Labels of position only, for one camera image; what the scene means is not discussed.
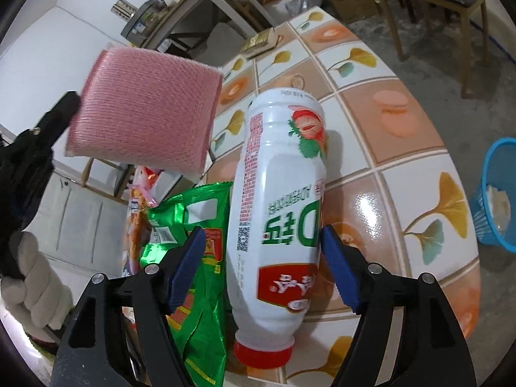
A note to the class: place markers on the white door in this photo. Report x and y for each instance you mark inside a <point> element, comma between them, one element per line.
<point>80,225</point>

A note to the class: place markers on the grey side table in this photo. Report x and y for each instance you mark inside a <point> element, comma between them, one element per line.
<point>238,7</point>

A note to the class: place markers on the tiled pattern dining table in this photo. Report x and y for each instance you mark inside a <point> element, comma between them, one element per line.
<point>403,209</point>

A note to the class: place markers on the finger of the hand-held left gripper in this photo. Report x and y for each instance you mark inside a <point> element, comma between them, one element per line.
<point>56,121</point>

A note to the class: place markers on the green snack bag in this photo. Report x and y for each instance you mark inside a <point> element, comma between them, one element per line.
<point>201,350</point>

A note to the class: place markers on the metal utensil holder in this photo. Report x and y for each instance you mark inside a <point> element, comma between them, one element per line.
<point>125,8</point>

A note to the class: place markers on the blue plastic wastebasket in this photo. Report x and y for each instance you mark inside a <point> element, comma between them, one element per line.
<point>483,225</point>

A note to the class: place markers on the white bottle with red cap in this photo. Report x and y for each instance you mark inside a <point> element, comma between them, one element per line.
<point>274,177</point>

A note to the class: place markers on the pink mesh sponge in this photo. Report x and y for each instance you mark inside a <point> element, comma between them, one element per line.
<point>145,109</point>

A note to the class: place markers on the person's left hand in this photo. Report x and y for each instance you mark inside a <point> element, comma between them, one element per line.
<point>40,286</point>

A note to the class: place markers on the grey rice cooker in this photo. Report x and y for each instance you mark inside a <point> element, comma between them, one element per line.
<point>141,24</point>

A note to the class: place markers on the orange pink snack bag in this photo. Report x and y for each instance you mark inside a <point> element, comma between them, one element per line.
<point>137,225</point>

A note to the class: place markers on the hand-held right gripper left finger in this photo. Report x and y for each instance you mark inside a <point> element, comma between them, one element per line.
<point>187,270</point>

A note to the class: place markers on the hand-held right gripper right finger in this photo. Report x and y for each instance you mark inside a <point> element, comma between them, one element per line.
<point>340,270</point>

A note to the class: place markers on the gold box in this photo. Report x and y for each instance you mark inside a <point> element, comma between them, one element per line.
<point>258,42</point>

